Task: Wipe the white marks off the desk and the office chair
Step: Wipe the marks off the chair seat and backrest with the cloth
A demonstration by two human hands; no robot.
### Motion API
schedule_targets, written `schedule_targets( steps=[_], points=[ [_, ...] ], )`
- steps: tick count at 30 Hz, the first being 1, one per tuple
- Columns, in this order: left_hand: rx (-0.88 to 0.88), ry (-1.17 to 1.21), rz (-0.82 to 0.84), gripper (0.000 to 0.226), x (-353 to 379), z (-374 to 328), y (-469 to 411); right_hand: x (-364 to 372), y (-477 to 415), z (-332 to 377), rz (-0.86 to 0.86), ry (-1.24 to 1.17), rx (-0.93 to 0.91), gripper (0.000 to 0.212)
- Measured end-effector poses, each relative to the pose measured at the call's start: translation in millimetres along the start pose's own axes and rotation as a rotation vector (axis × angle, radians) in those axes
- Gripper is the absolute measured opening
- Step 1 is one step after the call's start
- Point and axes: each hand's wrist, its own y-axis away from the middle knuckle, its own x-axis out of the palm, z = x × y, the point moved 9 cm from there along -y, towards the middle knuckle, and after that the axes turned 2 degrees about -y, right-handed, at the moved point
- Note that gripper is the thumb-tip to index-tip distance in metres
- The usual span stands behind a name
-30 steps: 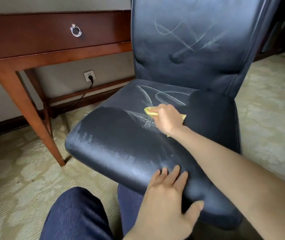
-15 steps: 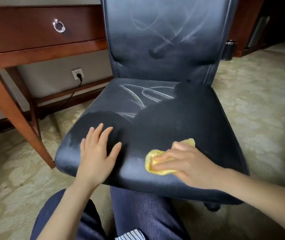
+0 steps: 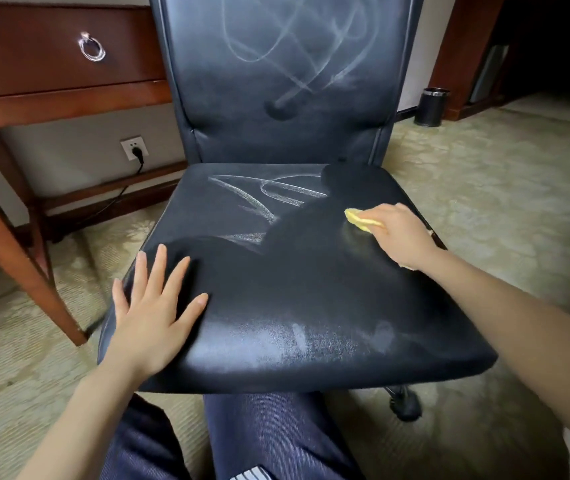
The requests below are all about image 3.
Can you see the small white power socket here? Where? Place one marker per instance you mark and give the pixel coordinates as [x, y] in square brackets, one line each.
[127, 144]

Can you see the navy dress with white trim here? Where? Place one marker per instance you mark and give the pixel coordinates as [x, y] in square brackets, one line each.
[275, 434]

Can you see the person's left forearm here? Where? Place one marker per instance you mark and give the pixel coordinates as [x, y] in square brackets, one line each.
[75, 424]

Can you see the blue striped white apron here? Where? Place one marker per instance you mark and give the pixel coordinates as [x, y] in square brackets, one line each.
[252, 475]

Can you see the black leather chair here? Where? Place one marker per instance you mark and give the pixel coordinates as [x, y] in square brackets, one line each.
[290, 294]

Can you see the person's right forearm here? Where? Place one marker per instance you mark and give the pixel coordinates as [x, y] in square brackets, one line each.
[525, 334]

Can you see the person's left hand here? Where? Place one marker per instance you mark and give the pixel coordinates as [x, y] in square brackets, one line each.
[145, 334]

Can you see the black waste bin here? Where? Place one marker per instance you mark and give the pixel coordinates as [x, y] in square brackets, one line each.
[432, 109]

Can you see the yellow cleaning cloth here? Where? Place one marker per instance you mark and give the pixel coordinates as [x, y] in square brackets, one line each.
[357, 222]

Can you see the red-brown wooden table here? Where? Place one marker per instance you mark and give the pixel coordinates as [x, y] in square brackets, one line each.
[15, 54]

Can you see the person's right hand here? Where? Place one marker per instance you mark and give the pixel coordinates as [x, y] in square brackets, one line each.
[405, 234]

